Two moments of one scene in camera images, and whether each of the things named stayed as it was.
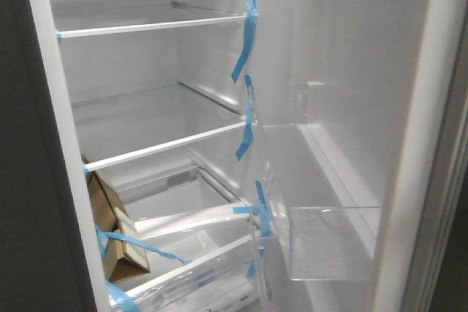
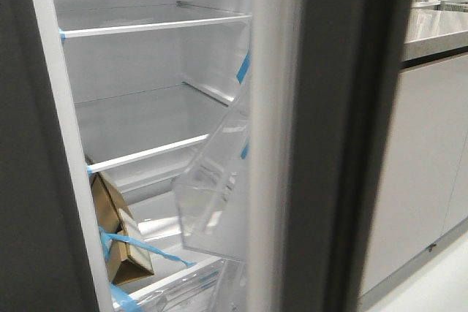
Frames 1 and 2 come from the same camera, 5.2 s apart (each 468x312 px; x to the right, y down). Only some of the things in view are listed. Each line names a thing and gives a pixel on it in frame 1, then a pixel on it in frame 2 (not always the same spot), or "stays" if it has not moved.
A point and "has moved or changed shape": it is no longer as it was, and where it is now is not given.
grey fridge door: [362, 82] has moved or changed shape
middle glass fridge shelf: [115, 128] stays
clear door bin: [300, 242] → [214, 194]
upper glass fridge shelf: [139, 17] stays
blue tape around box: [103, 235] stays
